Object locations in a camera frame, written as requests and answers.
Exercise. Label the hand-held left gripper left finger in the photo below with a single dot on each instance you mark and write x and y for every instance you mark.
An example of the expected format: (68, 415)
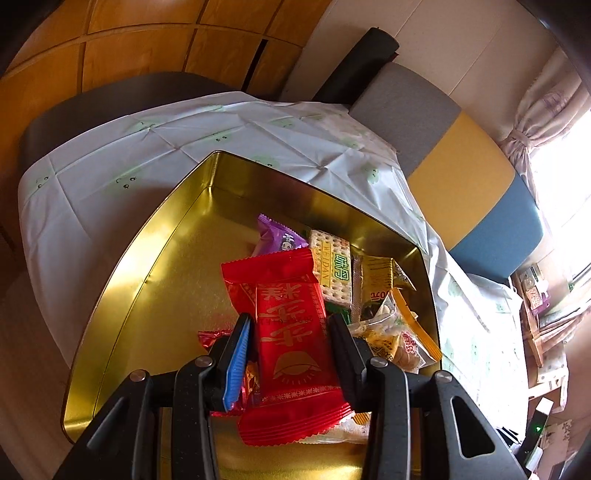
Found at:
(236, 364)

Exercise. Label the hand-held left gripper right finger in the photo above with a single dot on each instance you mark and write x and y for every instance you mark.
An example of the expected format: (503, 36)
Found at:
(348, 364)

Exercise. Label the small red foil candy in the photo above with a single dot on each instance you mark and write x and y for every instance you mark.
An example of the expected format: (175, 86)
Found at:
(212, 338)

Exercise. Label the orange-edged seed packet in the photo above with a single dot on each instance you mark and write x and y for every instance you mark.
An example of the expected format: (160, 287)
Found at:
(392, 332)

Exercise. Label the large red snack packet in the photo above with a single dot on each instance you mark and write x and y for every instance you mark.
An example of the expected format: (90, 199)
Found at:
(286, 332)

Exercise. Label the yellow snack packet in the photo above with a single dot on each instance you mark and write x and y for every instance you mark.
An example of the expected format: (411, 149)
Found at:
(376, 277)

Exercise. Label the green yellow cracker packet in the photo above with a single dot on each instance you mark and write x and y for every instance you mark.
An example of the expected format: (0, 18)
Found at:
(330, 267)

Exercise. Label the gold tin box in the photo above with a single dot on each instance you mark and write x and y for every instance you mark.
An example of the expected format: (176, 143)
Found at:
(175, 258)

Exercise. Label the purple snack packet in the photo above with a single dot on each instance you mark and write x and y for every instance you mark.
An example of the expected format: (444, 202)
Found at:
(277, 237)

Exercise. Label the wooden side desk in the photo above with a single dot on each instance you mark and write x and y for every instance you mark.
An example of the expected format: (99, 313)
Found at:
(535, 344)

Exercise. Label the tissue box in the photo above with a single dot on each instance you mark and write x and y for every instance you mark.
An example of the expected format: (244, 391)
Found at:
(531, 288)

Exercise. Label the dark device with green light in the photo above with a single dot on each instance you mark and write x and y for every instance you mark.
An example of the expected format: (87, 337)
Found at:
(535, 429)

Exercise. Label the grey yellow blue chair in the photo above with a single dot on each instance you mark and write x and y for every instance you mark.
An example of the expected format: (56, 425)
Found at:
(461, 175)

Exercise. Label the white green-print tablecloth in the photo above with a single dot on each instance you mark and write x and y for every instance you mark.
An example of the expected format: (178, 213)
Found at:
(115, 175)

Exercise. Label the window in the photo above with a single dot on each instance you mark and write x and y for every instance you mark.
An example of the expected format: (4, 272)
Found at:
(568, 194)

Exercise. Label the black rolled mat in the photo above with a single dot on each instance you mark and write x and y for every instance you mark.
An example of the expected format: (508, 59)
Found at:
(355, 64)

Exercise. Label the patterned tied curtain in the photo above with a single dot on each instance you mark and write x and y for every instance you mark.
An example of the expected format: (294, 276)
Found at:
(540, 110)

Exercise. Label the wooden wardrobe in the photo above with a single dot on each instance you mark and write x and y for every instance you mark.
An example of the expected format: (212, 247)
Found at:
(138, 46)

